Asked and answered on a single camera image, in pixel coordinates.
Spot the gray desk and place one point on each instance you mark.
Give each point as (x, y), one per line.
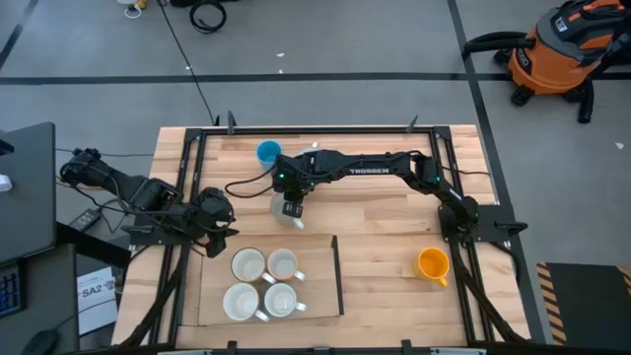
(49, 296)

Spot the white printed paper sheet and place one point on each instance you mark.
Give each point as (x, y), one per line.
(96, 305)

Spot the cream mug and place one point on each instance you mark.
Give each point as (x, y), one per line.
(277, 213)

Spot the wooden shelf black metal rail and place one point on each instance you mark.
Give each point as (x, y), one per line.
(320, 286)

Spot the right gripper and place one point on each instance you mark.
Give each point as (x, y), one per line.
(296, 177)

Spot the black power adapter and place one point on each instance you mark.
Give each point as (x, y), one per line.
(85, 219)

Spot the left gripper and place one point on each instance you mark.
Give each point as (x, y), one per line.
(214, 207)

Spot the small white round object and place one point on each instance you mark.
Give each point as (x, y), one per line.
(4, 183)

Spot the black hazard striped mat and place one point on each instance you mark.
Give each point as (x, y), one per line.
(586, 305)

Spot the black aluminium table frame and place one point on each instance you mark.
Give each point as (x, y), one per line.
(276, 130)

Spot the white strip light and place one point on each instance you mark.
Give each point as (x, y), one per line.
(458, 351)
(185, 352)

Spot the black keyboard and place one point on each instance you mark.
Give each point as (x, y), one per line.
(10, 291)

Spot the yellow faceted mug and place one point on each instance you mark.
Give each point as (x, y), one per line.
(433, 263)

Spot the orange shop vacuum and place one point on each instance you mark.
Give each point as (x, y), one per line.
(547, 64)

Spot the black computer mouse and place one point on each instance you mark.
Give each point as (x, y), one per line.
(42, 342)

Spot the blue faceted mug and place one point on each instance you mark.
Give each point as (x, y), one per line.
(268, 150)

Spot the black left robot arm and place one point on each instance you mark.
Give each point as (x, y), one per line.
(143, 192)

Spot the black frame clamp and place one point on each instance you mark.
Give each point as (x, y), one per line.
(231, 347)
(406, 347)

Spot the white mug blue pattern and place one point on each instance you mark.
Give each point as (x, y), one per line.
(280, 299)

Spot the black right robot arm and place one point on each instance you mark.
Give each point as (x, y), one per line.
(374, 165)

